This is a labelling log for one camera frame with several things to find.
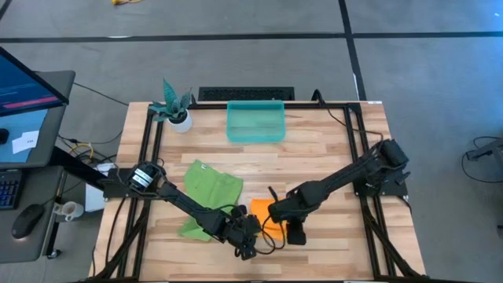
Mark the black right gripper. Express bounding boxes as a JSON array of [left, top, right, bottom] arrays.
[[267, 186, 311, 246]]

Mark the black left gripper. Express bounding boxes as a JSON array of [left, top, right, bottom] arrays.
[[218, 204, 263, 261]]

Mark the orange microfiber towel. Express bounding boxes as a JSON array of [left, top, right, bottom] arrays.
[[250, 197, 285, 241]]

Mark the green microfiber towel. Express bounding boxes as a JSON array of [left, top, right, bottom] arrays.
[[178, 159, 244, 242]]

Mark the teal plastic basket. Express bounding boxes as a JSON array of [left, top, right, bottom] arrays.
[[226, 99, 286, 144]]

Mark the snake plant in white pot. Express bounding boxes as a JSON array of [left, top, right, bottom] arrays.
[[148, 77, 194, 134]]

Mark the white cup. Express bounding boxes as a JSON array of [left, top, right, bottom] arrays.
[[53, 200, 85, 222]]

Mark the black desk strut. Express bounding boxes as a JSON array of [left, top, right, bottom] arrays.
[[49, 145, 107, 189]]

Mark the grey side desk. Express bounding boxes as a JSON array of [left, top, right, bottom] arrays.
[[0, 70, 76, 264]]

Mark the black floor stand leg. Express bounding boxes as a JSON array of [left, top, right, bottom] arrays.
[[461, 135, 503, 184]]

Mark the black computer mouse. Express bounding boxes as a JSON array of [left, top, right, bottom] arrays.
[[10, 204, 45, 240]]

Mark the white paper note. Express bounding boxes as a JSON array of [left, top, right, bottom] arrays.
[[11, 130, 40, 155]]

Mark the black backlit keyboard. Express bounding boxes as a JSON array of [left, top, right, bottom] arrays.
[[0, 169, 24, 211]]

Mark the blue-screen computer monitor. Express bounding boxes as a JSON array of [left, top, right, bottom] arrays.
[[0, 46, 71, 118]]

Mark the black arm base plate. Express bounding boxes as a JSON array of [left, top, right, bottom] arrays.
[[351, 164, 409, 197], [102, 167, 158, 199]]

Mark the black power cable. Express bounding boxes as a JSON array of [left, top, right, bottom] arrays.
[[312, 89, 386, 145]]

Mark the black aluminium table frame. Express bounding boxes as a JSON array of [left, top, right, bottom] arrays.
[[90, 100, 428, 283]]

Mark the yellow cable coil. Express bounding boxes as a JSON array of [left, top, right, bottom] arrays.
[[68, 143, 95, 164]]

